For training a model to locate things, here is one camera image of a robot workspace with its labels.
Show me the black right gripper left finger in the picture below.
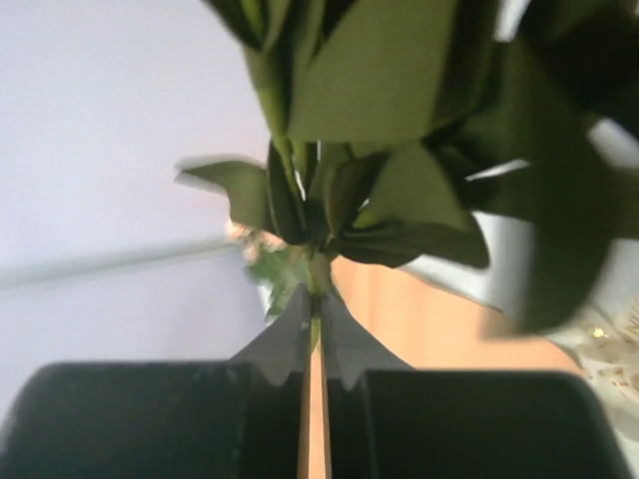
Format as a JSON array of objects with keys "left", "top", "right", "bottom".
[{"left": 229, "top": 284, "right": 311, "bottom": 386}]

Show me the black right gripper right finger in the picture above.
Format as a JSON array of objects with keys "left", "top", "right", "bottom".
[{"left": 320, "top": 294, "right": 413, "bottom": 389}]

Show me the green and orange wrapping paper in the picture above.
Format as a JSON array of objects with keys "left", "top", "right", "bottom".
[{"left": 294, "top": 256, "right": 583, "bottom": 479}]

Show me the left aluminium frame post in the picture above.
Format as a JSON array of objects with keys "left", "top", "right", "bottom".
[{"left": 1, "top": 238, "right": 239, "bottom": 291}]

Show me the cream ribbon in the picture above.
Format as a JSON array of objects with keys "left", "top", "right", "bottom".
[{"left": 546, "top": 300, "right": 638, "bottom": 405}]

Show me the pink rose flower branch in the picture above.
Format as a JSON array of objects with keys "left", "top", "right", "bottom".
[{"left": 225, "top": 220, "right": 310, "bottom": 323}]

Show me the cream rose flower branch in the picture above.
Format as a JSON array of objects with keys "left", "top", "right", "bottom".
[{"left": 178, "top": 1, "right": 638, "bottom": 335}]

